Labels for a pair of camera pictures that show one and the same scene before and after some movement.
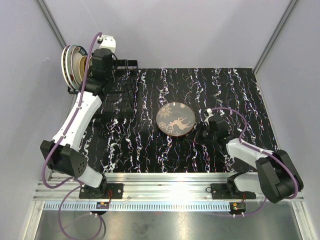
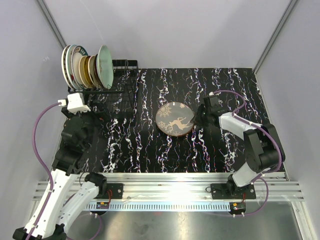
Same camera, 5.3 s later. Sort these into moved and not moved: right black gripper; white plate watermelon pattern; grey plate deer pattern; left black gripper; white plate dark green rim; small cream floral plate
Moved: left black gripper; right black gripper
Not moved: small cream floral plate; grey plate deer pattern; white plate dark green rim; white plate watermelon pattern
